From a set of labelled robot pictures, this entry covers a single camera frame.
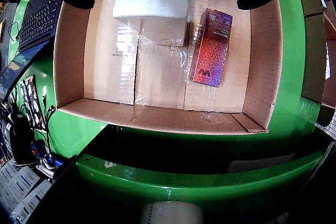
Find red orange holographic carton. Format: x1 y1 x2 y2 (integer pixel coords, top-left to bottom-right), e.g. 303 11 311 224
188 7 234 88

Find thin black plug cable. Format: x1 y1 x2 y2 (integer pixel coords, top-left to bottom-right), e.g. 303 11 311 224
41 95 53 154

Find dark printed picture sheet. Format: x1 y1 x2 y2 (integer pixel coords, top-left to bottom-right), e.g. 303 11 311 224
19 75 48 130

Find blue red plug bundle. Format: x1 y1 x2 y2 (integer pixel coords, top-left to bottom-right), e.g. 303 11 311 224
31 141 45 156

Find dark box device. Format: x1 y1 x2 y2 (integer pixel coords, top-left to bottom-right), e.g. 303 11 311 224
51 155 78 183

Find forked black plug cable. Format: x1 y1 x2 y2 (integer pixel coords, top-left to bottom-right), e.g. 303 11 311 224
46 105 57 154

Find large shallow cardboard tray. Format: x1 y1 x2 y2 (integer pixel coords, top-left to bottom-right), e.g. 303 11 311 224
53 0 284 135

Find black laptop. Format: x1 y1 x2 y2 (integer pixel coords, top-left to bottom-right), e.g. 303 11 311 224
0 0 64 91

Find white cloth rag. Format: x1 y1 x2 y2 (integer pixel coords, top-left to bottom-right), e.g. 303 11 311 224
35 155 62 176

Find blue wire mesh cage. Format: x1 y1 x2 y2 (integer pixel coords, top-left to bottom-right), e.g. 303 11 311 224
314 111 336 141

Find thin black laptop cable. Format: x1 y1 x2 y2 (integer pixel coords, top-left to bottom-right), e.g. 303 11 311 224
7 22 22 41

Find beige packing tape roll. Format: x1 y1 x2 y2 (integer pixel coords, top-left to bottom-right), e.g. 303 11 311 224
139 200 205 224

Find green metal machine housing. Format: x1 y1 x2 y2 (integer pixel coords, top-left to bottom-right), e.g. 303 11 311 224
26 124 336 224

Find cow print carton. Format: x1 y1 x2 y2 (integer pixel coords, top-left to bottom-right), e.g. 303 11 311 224
324 41 331 80

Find black round device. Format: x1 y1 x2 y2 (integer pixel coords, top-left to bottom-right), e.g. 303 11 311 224
9 119 36 166

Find open cardboard box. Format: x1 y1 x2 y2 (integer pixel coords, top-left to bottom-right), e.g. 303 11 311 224
300 14 336 127
299 0 336 41

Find laminated printed sheet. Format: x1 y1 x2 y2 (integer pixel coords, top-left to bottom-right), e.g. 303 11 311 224
0 161 41 209
9 179 53 222

